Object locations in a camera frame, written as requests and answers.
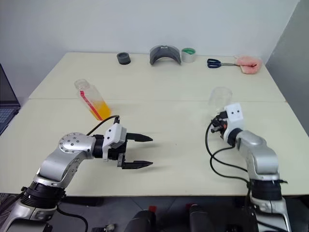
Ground clear bottle with orange drink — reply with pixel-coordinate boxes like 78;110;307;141
74;78;112;121

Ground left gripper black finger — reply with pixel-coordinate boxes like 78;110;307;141
126;132;154;143
117;154;154;170

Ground blue handled scissors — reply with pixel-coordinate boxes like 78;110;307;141
207;58;239;70

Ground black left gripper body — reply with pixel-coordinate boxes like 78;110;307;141
107;135;129;168

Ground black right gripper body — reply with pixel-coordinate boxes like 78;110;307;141
210;115;229;141

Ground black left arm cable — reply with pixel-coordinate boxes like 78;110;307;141
86;115;121;136

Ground black round ring holder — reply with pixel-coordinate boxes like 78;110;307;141
116;52;131;65

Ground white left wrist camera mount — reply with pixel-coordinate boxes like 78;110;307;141
102;123;127;162

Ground thin black body cable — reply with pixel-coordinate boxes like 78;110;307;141
56;204;89;232

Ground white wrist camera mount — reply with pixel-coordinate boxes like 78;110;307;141
102;123;127;162
222;102;243;144

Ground grey curved plastic piece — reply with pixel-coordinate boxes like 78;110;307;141
149;45;182;66

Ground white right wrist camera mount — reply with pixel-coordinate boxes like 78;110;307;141
222;102;243;144

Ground green and silver tape roll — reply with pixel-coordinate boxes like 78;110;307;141
181;47;197;64

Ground clear plastic cup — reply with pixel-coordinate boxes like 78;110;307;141
208;87;233;114

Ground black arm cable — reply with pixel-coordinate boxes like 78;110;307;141
205;120;258;219
86;115;121;136

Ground pink fluffy cloth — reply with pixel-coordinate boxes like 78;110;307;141
233;55;263;75

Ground dark open laptop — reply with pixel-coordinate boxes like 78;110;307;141
0;63;21;136

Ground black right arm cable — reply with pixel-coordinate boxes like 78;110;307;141
205;120;258;219

